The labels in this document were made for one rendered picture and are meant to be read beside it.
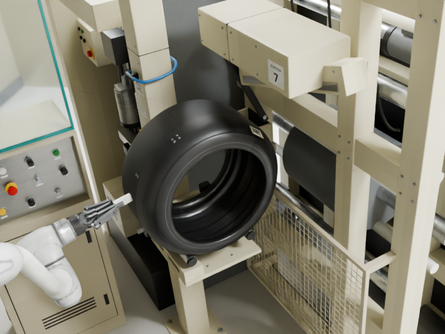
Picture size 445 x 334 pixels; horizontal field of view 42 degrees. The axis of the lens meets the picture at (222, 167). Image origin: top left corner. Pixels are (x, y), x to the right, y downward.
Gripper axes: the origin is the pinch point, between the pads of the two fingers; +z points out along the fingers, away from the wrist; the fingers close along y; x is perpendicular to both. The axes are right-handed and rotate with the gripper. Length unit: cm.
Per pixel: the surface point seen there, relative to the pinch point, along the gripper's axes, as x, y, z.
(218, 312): 130, 36, 31
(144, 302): 126, 67, -2
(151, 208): 1.1, -10.3, 7.0
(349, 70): -38, -44, 74
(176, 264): 40.4, -2.2, 10.0
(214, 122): -18.0, -7.8, 40.2
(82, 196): 34, 62, -8
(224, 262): 49, -7, 29
